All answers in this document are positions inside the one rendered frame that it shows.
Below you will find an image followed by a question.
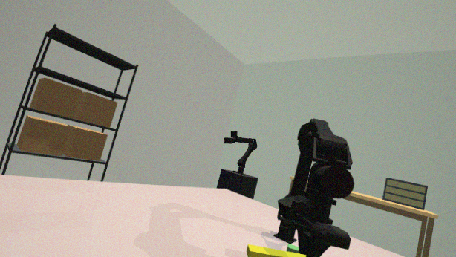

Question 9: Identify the yellow bar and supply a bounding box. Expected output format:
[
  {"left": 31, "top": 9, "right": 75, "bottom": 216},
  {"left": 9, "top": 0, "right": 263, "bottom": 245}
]
[{"left": 247, "top": 244, "right": 306, "bottom": 257}]

